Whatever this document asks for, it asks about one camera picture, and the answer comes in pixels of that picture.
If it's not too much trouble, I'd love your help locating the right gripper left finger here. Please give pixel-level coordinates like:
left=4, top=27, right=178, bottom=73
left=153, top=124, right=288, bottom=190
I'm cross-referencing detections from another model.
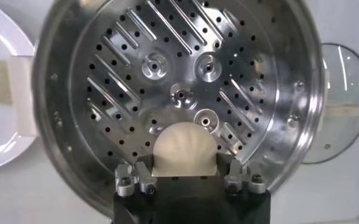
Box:
left=115, top=153, right=158, bottom=197

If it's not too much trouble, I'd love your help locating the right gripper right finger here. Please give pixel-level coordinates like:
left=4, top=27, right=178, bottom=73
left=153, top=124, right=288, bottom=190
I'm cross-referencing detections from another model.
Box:
left=216, top=152, right=268, bottom=195

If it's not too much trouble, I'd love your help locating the white steamed baozi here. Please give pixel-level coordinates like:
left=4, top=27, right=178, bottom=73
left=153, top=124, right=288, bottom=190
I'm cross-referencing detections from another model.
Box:
left=152, top=121, right=219, bottom=177

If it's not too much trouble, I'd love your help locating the round glass pot lid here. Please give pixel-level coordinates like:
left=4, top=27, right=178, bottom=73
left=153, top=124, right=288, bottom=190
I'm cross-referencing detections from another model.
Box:
left=300, top=43, right=359, bottom=165

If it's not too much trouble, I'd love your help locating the perforated steel steamer basket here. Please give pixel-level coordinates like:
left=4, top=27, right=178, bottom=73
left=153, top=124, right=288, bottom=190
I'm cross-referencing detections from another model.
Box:
left=32, top=0, right=325, bottom=219

